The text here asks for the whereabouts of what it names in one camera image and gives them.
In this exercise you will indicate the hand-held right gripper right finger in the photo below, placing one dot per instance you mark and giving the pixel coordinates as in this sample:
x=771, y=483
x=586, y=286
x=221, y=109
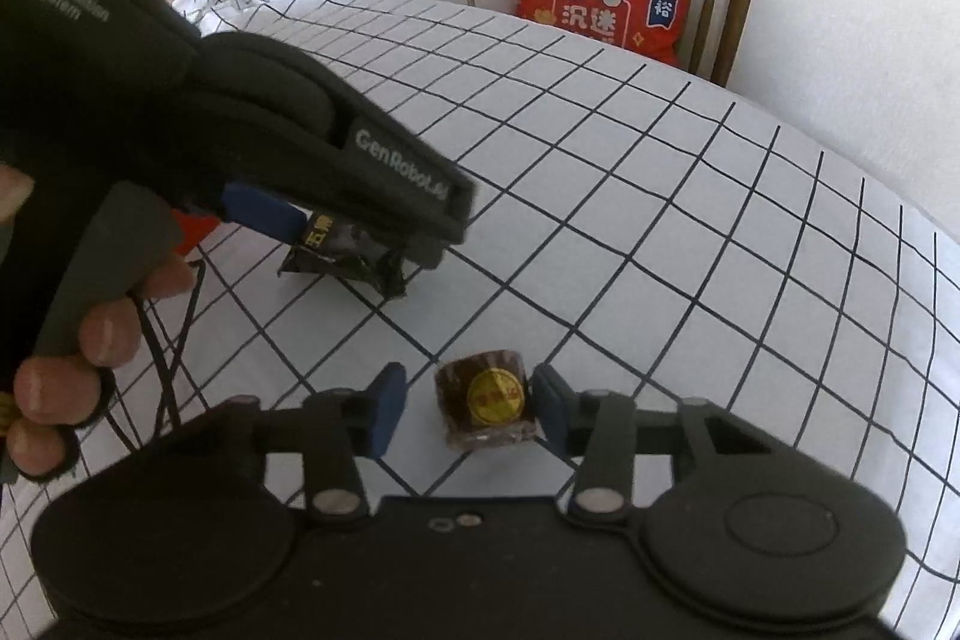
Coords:
x=549, y=411

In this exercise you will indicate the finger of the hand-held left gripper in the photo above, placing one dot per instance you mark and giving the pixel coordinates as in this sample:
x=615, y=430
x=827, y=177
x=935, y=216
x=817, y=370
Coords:
x=420, y=197
x=259, y=209

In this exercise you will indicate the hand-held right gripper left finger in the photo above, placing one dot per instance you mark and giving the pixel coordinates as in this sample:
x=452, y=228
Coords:
x=388, y=411

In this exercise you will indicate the brown round snack yellow label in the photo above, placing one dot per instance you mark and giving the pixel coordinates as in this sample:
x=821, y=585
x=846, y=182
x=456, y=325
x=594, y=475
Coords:
x=487, y=396

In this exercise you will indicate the black snack packet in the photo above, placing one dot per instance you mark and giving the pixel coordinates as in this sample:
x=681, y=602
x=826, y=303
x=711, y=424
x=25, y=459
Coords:
x=352, y=257

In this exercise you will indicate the person's left hand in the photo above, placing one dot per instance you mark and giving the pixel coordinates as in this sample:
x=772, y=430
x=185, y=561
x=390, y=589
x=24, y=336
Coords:
x=109, y=332

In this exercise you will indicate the white checked tablecloth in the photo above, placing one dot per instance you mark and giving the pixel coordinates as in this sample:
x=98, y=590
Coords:
x=600, y=197

